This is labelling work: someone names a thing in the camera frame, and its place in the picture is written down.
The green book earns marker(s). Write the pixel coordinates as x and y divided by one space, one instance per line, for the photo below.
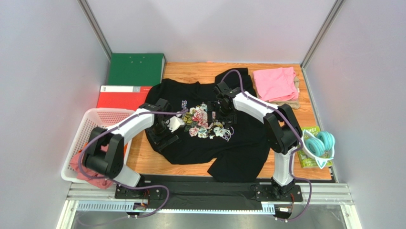
305 161

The folded beige t shirt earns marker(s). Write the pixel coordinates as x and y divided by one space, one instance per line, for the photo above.
293 102

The white plastic laundry basket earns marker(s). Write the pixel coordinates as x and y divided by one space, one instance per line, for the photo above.
102 117

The dusty pink t shirt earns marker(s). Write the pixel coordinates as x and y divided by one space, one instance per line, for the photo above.
88 175

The black floral t shirt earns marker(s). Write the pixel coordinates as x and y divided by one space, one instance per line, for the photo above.
237 153

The red ring binder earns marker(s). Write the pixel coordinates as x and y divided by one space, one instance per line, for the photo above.
123 97

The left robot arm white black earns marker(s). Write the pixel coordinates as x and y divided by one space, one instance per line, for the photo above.
104 152

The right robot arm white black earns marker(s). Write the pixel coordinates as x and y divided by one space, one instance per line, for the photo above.
282 128

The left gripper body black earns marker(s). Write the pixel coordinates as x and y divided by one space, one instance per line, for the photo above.
159 132

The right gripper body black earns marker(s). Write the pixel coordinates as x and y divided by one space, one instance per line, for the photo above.
224 116

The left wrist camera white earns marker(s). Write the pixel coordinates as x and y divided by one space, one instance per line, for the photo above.
174 123

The green ring binder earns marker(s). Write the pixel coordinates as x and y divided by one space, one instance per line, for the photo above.
136 69

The aluminium frame rail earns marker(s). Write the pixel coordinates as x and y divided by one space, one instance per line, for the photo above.
103 200

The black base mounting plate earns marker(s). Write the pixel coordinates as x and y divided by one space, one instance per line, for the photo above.
204 193

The teal headphones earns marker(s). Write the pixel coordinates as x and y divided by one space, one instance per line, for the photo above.
320 147

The folded pink t shirt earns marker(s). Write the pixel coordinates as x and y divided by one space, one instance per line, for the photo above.
275 84

